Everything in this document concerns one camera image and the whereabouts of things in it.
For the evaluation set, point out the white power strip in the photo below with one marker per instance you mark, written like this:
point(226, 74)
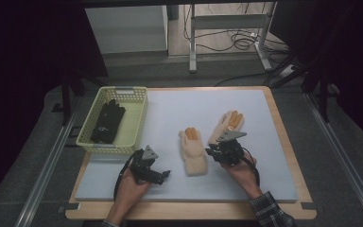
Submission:
point(287, 71)

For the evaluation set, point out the white cabinet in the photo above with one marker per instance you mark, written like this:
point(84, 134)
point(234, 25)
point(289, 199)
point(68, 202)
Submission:
point(126, 28)

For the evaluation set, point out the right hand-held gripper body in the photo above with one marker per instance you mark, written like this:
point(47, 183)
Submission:
point(231, 153)

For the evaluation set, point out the fluffy beige glove orange fingers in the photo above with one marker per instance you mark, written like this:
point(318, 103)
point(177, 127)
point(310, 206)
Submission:
point(193, 154)

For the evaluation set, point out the aluminium floor rail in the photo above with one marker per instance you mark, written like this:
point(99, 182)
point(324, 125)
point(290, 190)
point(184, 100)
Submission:
point(45, 173)
point(343, 157)

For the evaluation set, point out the black metal stand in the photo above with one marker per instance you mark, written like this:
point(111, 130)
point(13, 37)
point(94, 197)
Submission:
point(323, 101)
point(65, 101)

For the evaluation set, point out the person's right hand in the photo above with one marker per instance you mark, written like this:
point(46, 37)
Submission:
point(245, 175)

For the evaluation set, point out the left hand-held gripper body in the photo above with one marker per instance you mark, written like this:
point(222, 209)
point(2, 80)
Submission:
point(141, 167)

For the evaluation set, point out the dark curtain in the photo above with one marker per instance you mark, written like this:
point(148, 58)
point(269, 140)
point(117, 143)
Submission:
point(356, 63)
point(19, 63)

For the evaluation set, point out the pale green plastic basket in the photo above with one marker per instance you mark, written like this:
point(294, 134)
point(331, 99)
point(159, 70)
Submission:
point(132, 126)

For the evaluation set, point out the person's left hand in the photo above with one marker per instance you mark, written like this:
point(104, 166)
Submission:
point(129, 192)

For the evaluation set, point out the black glove with white print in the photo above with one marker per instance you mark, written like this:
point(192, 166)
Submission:
point(102, 126)

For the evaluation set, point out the white metal desk frame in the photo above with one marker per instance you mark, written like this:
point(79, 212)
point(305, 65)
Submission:
point(230, 22)

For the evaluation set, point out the beige glove with orange bobble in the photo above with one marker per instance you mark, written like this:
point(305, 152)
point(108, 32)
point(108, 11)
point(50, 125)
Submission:
point(228, 121)

